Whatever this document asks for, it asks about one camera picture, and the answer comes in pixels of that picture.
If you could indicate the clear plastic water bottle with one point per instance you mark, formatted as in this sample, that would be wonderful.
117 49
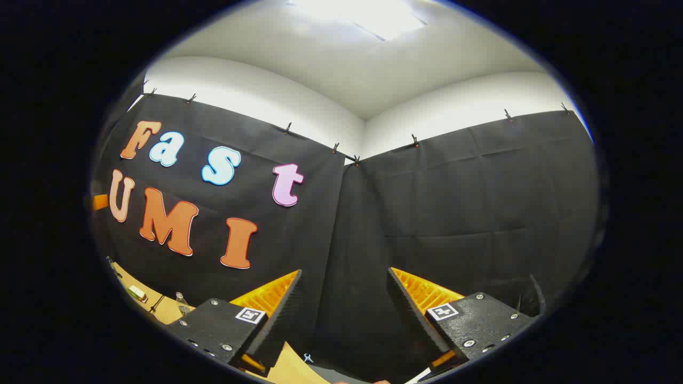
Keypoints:
181 304

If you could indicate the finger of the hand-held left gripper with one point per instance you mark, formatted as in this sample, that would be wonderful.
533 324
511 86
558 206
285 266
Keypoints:
100 202

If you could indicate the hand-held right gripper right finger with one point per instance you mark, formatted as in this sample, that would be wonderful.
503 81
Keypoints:
413 314

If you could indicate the sandwich with lettuce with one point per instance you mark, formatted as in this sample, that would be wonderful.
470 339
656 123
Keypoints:
137 293

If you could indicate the ceiling light panel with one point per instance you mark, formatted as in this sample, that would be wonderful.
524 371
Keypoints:
368 16

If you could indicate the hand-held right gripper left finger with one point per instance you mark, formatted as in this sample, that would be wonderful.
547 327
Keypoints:
285 314

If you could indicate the row of black cloth clips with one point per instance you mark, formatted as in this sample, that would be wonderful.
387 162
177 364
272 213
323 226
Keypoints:
414 141

